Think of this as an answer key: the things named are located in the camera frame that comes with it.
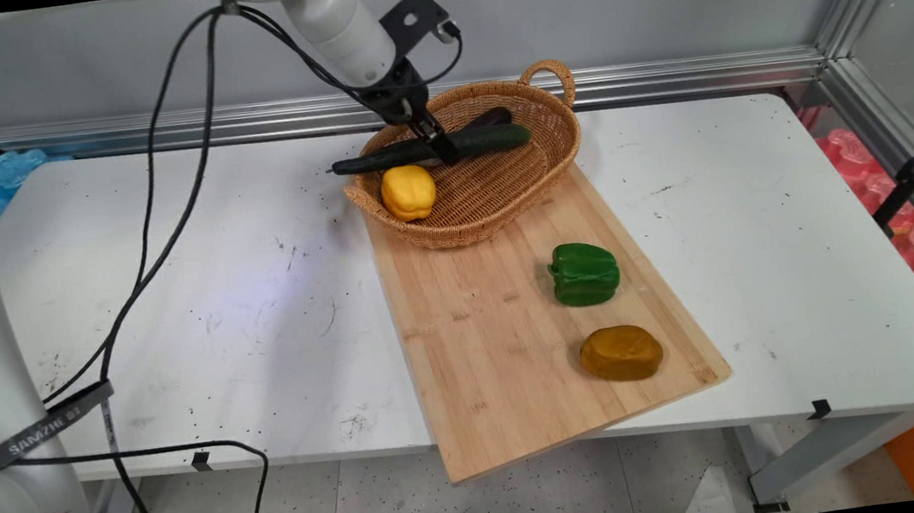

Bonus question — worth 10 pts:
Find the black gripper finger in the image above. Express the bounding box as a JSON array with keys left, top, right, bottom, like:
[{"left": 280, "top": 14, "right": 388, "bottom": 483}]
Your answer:
[
  {"left": 421, "top": 108, "right": 464, "bottom": 168},
  {"left": 406, "top": 116, "right": 439, "bottom": 147}
]

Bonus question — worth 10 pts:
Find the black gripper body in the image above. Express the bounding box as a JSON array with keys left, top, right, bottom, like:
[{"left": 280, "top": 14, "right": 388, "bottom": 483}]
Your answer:
[{"left": 353, "top": 55, "right": 436, "bottom": 131}]

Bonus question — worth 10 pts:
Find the dark green cucumber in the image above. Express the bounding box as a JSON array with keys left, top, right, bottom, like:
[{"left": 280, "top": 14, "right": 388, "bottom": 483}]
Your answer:
[{"left": 324, "top": 120, "right": 536, "bottom": 179}]

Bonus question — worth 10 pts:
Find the brown potato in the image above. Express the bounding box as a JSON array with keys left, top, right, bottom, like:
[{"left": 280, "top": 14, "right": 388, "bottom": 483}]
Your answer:
[{"left": 575, "top": 321, "right": 668, "bottom": 388}]

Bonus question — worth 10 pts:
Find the dark purple eggplant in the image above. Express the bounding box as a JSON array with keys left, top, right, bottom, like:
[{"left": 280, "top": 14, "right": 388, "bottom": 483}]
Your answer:
[{"left": 453, "top": 105, "right": 515, "bottom": 134}]

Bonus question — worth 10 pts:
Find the yellow bell pepper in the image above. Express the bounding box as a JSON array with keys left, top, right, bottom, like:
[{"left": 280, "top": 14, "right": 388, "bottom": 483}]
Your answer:
[{"left": 377, "top": 161, "right": 441, "bottom": 226}]

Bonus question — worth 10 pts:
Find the woven wicker basket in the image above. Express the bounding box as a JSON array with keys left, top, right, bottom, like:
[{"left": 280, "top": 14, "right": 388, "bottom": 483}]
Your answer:
[{"left": 331, "top": 56, "right": 593, "bottom": 262}]

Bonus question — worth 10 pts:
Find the green bell pepper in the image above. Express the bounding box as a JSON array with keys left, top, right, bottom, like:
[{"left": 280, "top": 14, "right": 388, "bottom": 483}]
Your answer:
[{"left": 545, "top": 238, "right": 626, "bottom": 312}]

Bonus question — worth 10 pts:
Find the wooden cutting board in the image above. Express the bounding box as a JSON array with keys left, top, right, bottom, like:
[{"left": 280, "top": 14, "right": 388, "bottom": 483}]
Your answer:
[{"left": 358, "top": 145, "right": 741, "bottom": 492}]

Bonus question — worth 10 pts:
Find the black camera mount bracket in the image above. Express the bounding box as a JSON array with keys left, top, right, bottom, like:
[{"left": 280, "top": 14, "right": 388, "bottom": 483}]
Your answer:
[{"left": 377, "top": 0, "right": 457, "bottom": 61}]

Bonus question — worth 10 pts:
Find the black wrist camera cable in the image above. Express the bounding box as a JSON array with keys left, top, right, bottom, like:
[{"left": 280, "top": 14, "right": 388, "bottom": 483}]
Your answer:
[{"left": 234, "top": 0, "right": 469, "bottom": 111}]

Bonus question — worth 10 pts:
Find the horizontal aluminium frame rail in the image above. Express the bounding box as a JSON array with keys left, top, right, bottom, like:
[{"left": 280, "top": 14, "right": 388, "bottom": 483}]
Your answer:
[{"left": 0, "top": 34, "right": 831, "bottom": 179}]

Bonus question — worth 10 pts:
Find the thick black cable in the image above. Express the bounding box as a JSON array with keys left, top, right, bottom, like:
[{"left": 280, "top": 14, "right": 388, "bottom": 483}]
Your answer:
[{"left": 56, "top": 12, "right": 274, "bottom": 513}]

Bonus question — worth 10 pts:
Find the thin black cable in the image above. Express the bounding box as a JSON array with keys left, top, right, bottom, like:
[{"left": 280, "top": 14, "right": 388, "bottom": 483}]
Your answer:
[{"left": 0, "top": 6, "right": 267, "bottom": 406}]

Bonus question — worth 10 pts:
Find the grey Samzhe velcro strap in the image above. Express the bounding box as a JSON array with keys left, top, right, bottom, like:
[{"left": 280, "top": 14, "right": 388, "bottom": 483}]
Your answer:
[{"left": 0, "top": 378, "right": 123, "bottom": 475}]

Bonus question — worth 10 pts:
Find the white table leg frame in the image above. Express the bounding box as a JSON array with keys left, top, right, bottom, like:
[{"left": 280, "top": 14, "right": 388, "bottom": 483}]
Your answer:
[{"left": 733, "top": 406, "right": 914, "bottom": 513}]

